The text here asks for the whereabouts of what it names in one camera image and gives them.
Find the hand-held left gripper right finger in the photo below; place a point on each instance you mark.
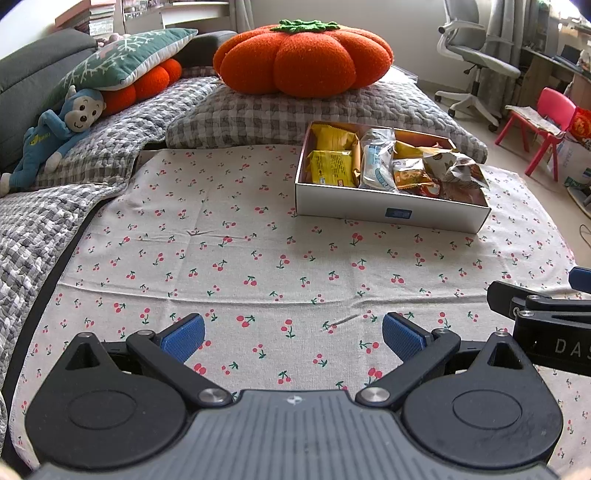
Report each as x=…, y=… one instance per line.
x=404, y=337

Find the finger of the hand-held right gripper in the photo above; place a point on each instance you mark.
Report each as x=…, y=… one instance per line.
x=505, y=295
x=581, y=280

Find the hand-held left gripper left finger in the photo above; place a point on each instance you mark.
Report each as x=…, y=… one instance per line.
x=184, y=337

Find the white packet with blue label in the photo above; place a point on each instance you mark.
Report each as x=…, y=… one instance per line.
x=455, y=168

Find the white cardboard box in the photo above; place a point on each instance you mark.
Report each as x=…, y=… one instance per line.
x=346, y=203

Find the orange lotus root packet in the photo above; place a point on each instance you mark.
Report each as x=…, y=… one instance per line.
x=408, y=174

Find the white and blue bread packet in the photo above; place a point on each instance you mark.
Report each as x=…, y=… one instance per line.
x=377, y=164

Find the yellow packet with red label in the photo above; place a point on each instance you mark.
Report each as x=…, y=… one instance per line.
x=330, y=168

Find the cherry print cloth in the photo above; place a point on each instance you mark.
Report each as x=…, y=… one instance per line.
x=207, y=277

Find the white storage box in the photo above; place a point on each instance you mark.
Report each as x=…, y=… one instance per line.
x=575, y=161

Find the red gift bag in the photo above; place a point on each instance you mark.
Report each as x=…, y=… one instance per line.
x=582, y=127

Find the newspaper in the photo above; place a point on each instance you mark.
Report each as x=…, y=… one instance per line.
x=531, y=117

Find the yellow snack packet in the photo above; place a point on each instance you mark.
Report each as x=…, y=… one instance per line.
x=332, y=137
x=408, y=150

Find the pink plastic child chair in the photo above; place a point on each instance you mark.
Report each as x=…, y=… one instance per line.
x=554, y=104

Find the grey checked blanket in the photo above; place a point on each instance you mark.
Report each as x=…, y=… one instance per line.
x=55, y=207

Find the wooden desk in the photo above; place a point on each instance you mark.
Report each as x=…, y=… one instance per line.
x=558, y=64

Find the grey checked pillow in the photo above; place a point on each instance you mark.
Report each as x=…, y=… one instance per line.
x=240, y=120

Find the grey office chair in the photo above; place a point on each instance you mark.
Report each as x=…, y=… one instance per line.
x=480, y=60

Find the blue monkey plush toy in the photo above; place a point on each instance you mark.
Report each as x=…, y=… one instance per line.
x=51, y=134

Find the small orange pumpkin pillow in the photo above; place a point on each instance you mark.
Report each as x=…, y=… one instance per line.
x=147, y=83

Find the green leaf print pillow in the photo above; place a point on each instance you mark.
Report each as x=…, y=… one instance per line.
x=120, y=62

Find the dark grey sofa back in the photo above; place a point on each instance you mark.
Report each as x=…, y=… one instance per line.
x=32, y=74

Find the stack of books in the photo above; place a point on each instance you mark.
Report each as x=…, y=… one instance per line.
x=87, y=18

